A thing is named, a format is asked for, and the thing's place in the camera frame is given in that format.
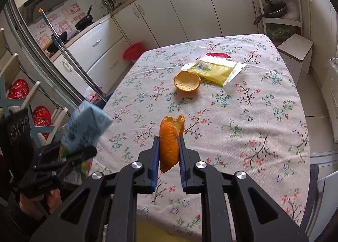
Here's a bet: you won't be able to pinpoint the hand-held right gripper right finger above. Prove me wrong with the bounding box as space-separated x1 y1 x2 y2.
179 136 309 242

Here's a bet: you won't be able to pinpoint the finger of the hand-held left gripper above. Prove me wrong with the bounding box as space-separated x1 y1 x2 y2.
57 146 98 176
35 142 64 161

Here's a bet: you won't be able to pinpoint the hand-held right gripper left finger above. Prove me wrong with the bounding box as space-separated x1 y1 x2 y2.
30 136 161 242

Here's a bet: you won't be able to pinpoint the large orange peel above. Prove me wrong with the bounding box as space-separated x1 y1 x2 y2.
159 114 186 173

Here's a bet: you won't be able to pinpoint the blue drink carton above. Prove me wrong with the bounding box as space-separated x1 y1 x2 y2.
61 100 113 158

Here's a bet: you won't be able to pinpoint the person's left hand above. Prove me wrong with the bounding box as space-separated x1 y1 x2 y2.
18 188 63 217

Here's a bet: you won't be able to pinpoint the red patterned chair cushion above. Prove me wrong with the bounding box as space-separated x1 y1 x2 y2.
32 106 53 133
7 78 29 100

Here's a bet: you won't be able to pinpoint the floral tablecloth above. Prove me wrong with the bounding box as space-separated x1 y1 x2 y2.
62 34 311 242

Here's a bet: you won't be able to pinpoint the cup-shaped orange peel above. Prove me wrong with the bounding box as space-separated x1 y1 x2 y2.
173 71 201 92

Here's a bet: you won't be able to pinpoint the yellow plastic packet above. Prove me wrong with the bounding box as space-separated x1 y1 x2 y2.
181 55 237 85

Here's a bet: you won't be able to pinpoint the small bin with red liner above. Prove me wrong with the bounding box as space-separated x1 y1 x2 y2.
123 42 144 61

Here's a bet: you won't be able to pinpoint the white red packet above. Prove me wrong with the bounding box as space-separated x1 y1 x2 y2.
204 52 248 83

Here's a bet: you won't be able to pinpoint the black wok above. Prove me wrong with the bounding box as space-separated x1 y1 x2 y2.
75 5 95 31

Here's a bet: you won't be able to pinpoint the white kitchen base cabinets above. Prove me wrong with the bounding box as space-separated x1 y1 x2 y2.
50 0 262 94

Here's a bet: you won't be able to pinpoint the white wooden stool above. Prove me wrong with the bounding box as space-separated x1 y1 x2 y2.
277 33 314 74

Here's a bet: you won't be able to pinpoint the black frying pan with lid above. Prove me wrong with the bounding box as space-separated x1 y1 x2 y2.
253 0 288 25

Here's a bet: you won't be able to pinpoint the white bag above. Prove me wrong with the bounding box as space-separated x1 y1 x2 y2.
286 0 302 20

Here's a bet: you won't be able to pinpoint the white shelf trolley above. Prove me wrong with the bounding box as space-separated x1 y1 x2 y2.
248 0 304 38

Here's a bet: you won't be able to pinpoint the metal mop handle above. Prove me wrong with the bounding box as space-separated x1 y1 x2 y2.
38 8 108 104

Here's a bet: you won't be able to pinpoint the metal sliding door frame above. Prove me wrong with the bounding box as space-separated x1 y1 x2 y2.
5 0 83 109

